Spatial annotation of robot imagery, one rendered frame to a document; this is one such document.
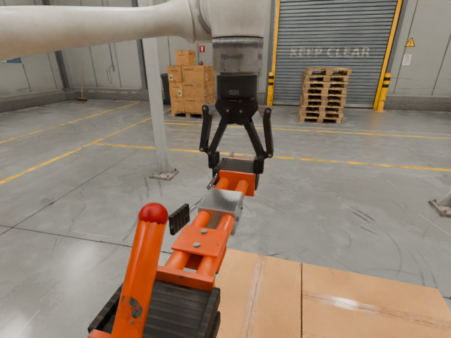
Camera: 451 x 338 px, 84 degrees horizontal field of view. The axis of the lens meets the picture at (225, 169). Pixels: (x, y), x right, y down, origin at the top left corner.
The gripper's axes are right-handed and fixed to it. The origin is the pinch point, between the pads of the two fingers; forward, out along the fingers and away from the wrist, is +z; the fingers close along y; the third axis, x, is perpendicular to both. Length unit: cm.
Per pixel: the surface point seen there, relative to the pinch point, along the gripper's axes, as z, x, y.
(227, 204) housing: -1.2, -14.5, 2.1
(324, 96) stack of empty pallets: 63, 638, 80
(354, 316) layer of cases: 73, 32, 43
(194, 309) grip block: -1.4, -33.3, 3.8
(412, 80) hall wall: 40, 913, 361
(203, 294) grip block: -1.4, -31.5, 4.1
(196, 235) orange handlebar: -1.1, -22.8, -0.1
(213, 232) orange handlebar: -1.1, -21.7, 1.9
